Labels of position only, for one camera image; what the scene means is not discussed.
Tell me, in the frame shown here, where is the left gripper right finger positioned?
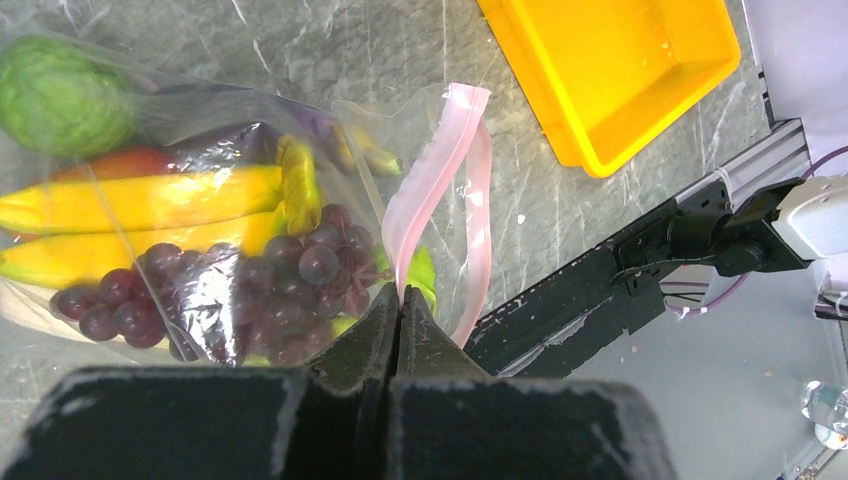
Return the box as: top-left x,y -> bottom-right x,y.
387,288 -> 676,479

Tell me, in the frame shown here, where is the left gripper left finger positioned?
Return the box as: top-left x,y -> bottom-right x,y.
2,284 -> 400,479

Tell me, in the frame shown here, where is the purple grape bunch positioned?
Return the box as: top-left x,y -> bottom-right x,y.
50,204 -> 388,366

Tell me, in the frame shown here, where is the clear pink zip top bag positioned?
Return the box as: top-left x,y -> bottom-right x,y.
1,33 -> 492,367

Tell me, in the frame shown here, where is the purple eggplant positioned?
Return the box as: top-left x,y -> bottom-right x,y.
165,105 -> 352,174

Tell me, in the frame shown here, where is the yellow banana bunch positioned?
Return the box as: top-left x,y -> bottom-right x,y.
1,136 -> 341,289

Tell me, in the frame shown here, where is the orange red mango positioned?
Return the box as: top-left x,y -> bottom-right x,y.
50,147 -> 179,182

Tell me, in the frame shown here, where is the green white celery stalk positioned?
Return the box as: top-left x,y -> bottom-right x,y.
0,245 -> 440,369

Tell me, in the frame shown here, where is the yellow plastic tray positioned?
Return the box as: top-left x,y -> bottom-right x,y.
480,0 -> 741,178

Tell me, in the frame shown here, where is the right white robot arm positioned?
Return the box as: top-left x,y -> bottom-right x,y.
771,176 -> 847,261

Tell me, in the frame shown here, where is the clear plastic bottle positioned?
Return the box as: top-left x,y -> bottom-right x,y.
801,380 -> 847,450

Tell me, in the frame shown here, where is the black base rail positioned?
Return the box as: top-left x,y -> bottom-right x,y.
464,178 -> 809,376

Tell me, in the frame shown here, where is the aluminium frame rail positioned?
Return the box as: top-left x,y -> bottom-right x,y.
675,119 -> 847,479

